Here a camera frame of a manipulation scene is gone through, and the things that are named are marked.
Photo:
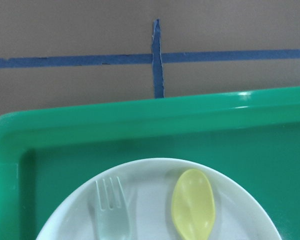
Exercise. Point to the pale green plastic fork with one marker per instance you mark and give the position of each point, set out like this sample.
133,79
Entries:
112,216

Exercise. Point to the white round plate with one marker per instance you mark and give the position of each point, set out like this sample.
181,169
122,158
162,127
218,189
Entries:
148,186

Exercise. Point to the green plastic tray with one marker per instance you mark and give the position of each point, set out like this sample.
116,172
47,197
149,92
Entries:
251,136

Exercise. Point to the yellow plastic spoon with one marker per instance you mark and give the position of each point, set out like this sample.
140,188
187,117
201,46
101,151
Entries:
192,206

